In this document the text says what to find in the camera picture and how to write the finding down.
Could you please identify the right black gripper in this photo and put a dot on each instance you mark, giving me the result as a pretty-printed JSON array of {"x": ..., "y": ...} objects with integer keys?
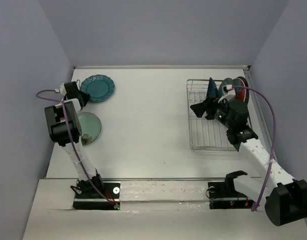
[{"x": 199, "y": 108}]

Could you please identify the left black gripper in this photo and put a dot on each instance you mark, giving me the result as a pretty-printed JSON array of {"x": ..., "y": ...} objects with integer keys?
[{"x": 86, "y": 97}]

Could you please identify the teal scalloped plate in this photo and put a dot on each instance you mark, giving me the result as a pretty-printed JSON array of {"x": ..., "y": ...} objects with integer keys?
[{"x": 99, "y": 87}]

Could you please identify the dark blue teardrop dish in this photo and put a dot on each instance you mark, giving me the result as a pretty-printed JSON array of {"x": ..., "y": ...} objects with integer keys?
[{"x": 212, "y": 90}]

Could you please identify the light mint glass plate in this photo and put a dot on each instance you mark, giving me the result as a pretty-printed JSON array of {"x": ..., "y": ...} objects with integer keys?
[{"x": 91, "y": 127}]

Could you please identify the dark teal round plate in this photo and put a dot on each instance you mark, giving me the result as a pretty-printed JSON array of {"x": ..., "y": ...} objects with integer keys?
[{"x": 225, "y": 86}]

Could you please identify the red and blue floral plate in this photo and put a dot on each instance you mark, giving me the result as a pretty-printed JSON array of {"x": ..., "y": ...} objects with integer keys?
[{"x": 240, "y": 93}]

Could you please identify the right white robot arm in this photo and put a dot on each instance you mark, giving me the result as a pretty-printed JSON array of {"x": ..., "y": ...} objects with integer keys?
[{"x": 281, "y": 196}]

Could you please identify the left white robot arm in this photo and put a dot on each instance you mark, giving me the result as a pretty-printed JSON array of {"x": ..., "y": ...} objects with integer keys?
[{"x": 65, "y": 130}]

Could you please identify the metal wire dish rack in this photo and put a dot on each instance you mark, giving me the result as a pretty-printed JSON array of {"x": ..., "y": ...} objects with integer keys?
[{"x": 205, "y": 135}]

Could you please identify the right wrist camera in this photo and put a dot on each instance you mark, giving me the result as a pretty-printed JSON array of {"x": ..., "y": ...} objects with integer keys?
[{"x": 227, "y": 98}]

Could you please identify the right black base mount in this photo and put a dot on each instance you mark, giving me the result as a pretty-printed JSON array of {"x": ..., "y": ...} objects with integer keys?
[{"x": 222, "y": 194}]

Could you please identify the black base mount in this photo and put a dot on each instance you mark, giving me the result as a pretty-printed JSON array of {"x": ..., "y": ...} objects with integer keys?
[
  {"x": 222, "y": 194},
  {"x": 107, "y": 199}
]

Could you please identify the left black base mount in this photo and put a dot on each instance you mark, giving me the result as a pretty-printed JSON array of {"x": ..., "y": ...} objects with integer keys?
[{"x": 107, "y": 199}]

